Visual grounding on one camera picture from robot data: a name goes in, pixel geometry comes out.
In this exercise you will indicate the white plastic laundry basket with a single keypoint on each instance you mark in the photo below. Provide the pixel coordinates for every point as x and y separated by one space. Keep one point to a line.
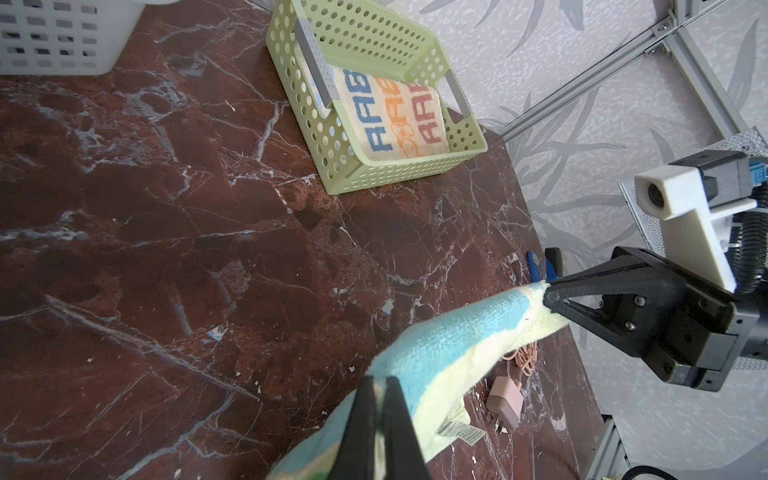
66 37

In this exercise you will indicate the yellow and teal towel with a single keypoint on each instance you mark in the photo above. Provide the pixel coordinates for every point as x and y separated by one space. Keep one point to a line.
439 360

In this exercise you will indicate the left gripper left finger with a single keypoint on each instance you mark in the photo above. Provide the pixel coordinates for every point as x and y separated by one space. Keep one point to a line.
355 458

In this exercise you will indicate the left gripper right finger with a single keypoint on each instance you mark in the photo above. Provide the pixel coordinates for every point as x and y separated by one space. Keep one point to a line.
403 455

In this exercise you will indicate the cream rabbit lettered towel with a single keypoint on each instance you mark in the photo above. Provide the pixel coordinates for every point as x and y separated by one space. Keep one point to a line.
392 120

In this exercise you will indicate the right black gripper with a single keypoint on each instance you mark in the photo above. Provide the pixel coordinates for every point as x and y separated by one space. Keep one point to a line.
687 330

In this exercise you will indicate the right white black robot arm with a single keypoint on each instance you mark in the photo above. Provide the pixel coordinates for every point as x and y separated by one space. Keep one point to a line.
687 330

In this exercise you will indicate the green plastic basket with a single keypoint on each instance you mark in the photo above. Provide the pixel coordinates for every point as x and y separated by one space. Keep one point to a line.
307 38

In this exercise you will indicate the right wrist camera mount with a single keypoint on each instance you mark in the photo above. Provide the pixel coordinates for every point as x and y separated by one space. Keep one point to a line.
726 245

